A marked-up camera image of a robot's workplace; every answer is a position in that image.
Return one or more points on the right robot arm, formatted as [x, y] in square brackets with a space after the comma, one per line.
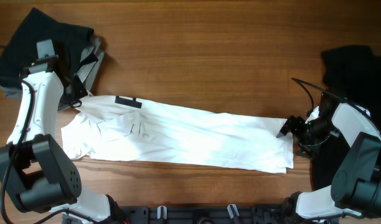
[355, 190]

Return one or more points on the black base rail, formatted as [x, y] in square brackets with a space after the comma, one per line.
[260, 214]

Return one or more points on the black folded shirt on stack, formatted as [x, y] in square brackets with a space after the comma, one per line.
[40, 36]

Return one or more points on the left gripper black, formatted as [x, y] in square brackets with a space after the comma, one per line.
[81, 91]

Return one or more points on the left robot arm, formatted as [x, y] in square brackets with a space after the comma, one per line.
[34, 170]

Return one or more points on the black unfolded garment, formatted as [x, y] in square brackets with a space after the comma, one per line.
[352, 72]

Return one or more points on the white t-shirt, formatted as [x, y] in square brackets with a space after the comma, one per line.
[119, 128]

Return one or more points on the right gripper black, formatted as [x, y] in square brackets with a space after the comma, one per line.
[292, 126]

